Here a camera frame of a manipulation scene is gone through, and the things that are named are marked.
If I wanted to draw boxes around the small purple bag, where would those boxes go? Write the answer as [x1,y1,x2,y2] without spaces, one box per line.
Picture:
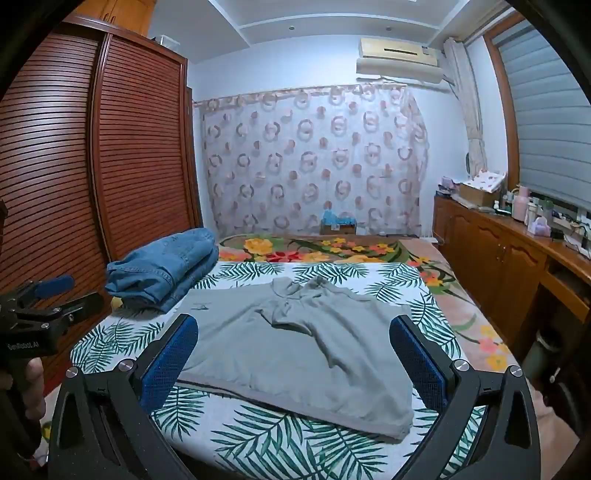
[527,217,553,239]

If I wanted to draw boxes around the leaf print bedsheet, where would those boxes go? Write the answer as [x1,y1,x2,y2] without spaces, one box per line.
[69,261,491,480]

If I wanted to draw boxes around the person's leg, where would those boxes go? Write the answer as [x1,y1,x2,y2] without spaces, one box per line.
[529,385,581,445]

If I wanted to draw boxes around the grey window blind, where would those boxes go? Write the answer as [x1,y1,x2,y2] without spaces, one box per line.
[490,22,591,210]

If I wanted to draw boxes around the brown louvred wooden wardrobe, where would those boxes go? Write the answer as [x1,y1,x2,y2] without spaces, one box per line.
[0,14,205,398]

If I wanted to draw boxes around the cardboard box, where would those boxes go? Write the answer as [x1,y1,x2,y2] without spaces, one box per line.
[320,220,358,236]

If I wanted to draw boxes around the folded blue jeans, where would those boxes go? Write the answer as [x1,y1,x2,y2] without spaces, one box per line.
[105,227,221,315]

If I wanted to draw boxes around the circle print sheer curtain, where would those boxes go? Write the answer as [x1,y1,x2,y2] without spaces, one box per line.
[192,84,431,239]

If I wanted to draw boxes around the floral print box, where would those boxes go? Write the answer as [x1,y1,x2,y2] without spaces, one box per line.
[458,169,508,208]

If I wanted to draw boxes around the long wooden cabinet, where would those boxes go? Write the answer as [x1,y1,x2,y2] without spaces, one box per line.
[433,194,591,371]

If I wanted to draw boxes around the tied beige curtain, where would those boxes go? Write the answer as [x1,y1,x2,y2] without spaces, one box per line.
[443,39,489,180]

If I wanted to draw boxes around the pink bottle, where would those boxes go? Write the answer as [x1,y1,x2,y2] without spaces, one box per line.
[512,185,532,222]

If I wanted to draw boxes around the person's left hand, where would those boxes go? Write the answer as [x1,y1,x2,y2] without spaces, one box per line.
[24,357,46,423]

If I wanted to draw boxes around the wooden upper cupboard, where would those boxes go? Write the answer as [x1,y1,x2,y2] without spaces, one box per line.
[76,0,154,37]

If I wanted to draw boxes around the grey pants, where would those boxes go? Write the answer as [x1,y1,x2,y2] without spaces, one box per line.
[177,276,414,440]

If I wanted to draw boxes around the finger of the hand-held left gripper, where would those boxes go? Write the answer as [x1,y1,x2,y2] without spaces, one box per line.
[0,275,75,305]
[9,292,105,329]

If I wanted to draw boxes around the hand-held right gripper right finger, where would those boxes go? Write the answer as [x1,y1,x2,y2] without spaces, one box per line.
[389,315,544,480]

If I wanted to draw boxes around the beige wall air conditioner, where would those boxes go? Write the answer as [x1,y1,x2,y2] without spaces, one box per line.
[355,38,445,85]

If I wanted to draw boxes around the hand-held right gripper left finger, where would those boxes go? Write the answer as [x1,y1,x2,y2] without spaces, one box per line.
[48,314,199,480]

